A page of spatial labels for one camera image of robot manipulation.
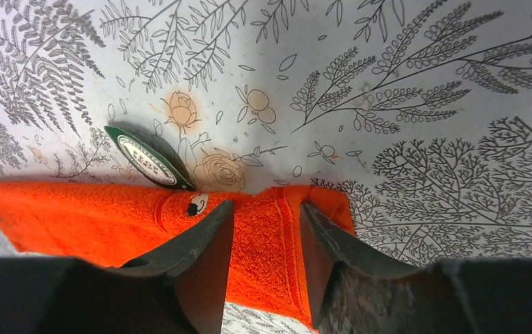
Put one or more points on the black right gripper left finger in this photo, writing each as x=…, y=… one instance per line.
x=178, y=287

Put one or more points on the floral pattern table mat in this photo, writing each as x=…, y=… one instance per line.
x=419, y=111

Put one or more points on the green oval towel tag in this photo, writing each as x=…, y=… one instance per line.
x=145, y=159

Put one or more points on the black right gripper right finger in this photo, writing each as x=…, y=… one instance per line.
x=354, y=288

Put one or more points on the orange red towel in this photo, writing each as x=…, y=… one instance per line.
x=109, y=224

